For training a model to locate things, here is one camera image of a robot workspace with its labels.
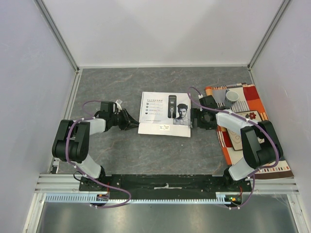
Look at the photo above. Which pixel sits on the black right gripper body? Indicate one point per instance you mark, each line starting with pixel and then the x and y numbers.
pixel 198 118

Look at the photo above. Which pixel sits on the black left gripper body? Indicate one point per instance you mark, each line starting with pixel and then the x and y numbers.
pixel 120 119

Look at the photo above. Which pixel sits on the white box with black tray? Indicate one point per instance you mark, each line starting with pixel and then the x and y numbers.
pixel 165 114

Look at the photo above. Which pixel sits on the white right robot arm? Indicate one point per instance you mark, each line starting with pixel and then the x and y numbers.
pixel 261 148

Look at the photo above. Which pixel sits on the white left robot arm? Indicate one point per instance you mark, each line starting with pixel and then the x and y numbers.
pixel 71 143

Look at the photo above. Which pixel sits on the white patterned cup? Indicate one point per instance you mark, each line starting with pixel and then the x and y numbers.
pixel 231 97

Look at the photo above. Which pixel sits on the colourful patchwork cloth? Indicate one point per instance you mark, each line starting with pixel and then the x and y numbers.
pixel 249 106

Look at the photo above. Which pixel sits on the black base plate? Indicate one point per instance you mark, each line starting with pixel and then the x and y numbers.
pixel 210 183

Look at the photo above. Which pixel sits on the grey slotted cable duct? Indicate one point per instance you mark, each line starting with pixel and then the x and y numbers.
pixel 101 199

